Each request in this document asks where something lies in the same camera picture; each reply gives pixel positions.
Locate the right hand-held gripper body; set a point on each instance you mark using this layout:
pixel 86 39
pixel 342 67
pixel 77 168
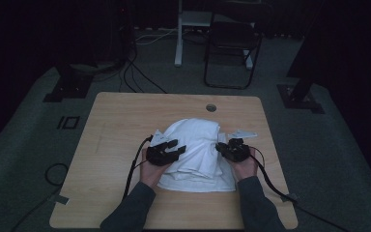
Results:
pixel 237 151

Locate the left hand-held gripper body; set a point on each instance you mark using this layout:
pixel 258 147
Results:
pixel 159 156

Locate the white skirt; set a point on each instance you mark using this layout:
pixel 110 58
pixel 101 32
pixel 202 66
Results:
pixel 196 151

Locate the person's left hand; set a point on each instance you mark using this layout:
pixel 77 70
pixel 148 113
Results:
pixel 151 174

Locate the person's right hand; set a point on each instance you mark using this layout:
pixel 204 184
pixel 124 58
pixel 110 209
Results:
pixel 246 169

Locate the black square stand base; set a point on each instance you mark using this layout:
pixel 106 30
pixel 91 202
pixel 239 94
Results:
pixel 71 88
pixel 298 101

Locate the grey floor tape piece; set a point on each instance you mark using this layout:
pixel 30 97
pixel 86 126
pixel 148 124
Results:
pixel 59 199

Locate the black folding chair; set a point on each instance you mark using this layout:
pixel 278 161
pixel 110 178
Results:
pixel 232 35

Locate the round grey stand base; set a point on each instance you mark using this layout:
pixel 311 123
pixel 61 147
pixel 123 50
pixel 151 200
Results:
pixel 90 67

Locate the white desk frame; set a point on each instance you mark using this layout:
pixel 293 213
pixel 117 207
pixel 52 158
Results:
pixel 178 48

